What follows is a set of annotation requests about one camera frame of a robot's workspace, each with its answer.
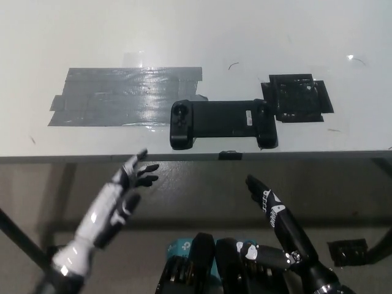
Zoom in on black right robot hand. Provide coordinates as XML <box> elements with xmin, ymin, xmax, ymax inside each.
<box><xmin>234</xmin><ymin>174</ymin><xmax>322</xmax><ymax>273</ymax></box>

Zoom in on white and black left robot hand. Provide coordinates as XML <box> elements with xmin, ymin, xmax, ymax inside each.
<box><xmin>75</xmin><ymin>148</ymin><xmax>160</xmax><ymax>249</ymax></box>

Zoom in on black phone game controller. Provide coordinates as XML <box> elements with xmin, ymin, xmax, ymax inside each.
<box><xmin>170</xmin><ymin>98</ymin><xmax>279</xmax><ymax>151</ymax></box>

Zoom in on black robot torso blocks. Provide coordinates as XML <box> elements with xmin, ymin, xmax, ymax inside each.
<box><xmin>156</xmin><ymin>232</ymin><xmax>307</xmax><ymax>294</ymax></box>

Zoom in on black floor tape patch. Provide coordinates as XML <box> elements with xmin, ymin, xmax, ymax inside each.
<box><xmin>326</xmin><ymin>238</ymin><xmax>376</xmax><ymax>268</ymax></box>

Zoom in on teal cardboard box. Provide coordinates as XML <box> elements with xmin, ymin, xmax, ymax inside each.
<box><xmin>166</xmin><ymin>237</ymin><xmax>222</xmax><ymax>281</ymax></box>

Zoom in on black square tape patch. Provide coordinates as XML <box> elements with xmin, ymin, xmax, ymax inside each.
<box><xmin>260</xmin><ymin>73</ymin><xmax>334</xmax><ymax>124</ymax></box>

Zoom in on grey duct tape patch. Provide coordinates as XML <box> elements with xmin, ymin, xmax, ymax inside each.
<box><xmin>47</xmin><ymin>67</ymin><xmax>209</xmax><ymax>128</ymax></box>

